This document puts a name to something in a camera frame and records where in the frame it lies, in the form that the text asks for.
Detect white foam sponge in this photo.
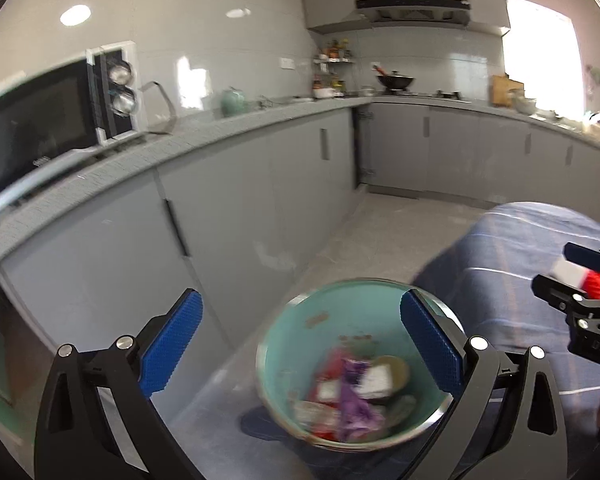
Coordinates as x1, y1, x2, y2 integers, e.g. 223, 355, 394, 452
550, 256, 590, 290

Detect teal trash bin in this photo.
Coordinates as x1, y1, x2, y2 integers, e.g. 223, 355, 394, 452
256, 278, 457, 452

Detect blue plaid tablecloth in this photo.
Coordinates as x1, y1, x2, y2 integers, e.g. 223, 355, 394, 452
409, 200, 600, 480

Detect purple snack wrapper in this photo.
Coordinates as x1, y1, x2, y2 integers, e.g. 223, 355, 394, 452
338, 358, 385, 442

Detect grey pot with lid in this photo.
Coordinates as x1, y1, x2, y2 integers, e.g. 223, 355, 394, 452
508, 89, 538, 116

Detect wooden cutting board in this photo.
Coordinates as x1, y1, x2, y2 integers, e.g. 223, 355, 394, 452
490, 74, 524, 108

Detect grey lower cabinets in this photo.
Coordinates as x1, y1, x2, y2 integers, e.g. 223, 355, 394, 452
0, 96, 600, 461

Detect black wok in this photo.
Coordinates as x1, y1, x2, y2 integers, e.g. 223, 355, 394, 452
372, 64, 414, 93

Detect microwave oven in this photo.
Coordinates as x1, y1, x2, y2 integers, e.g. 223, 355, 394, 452
0, 41, 147, 214

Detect black range hood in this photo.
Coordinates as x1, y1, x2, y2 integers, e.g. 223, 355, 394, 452
355, 0, 471, 27

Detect metal spice rack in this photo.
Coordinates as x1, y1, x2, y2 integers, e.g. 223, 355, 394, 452
312, 38, 354, 99

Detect white bowl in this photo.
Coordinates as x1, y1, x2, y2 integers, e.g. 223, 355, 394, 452
312, 88, 340, 100

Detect green ceramic teapot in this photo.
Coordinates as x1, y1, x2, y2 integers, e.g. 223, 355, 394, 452
220, 87, 249, 118

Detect black power cable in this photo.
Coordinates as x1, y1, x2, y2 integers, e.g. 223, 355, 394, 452
138, 79, 180, 137

